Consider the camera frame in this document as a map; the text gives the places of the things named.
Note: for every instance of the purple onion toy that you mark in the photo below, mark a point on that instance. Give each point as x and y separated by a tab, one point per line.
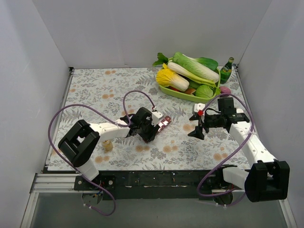
224	90

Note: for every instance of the dark green leafy vegetable toy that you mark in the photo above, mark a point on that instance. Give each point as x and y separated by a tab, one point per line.
207	62

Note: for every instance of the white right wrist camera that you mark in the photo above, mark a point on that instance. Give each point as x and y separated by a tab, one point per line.
198	109

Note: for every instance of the green glass bottle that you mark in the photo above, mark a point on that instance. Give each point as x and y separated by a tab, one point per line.
226	71

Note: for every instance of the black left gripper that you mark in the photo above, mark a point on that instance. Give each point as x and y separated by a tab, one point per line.
150	132

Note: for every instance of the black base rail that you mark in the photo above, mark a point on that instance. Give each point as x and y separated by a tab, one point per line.
155	184

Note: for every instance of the floral patterned table mat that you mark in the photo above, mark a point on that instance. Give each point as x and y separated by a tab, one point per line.
96	95

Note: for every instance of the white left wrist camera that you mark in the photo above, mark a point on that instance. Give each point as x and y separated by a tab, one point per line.
156	116

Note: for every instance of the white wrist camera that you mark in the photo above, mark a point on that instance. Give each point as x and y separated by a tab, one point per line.
156	116
198	109

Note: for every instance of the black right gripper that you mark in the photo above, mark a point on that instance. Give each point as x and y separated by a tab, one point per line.
203	122

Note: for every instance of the yellow napa cabbage toy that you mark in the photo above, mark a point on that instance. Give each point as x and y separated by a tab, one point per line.
167	77

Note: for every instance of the clear bottle of yellow pills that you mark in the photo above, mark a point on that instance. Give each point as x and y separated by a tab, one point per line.
107	145

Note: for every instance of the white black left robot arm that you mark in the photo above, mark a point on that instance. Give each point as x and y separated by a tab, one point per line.
80	141

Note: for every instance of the dark red weekly pill organizer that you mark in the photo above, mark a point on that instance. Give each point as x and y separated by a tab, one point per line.
163	123

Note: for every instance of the green napa cabbage toy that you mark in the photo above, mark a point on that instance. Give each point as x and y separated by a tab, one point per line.
195	67

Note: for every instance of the green plastic vegetable tray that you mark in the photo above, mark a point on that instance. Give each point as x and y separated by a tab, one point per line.
189	94

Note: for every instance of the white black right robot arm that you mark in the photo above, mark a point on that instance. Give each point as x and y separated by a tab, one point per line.
268	178

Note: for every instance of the round green cabbage toy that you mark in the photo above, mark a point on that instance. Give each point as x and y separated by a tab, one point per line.
205	91

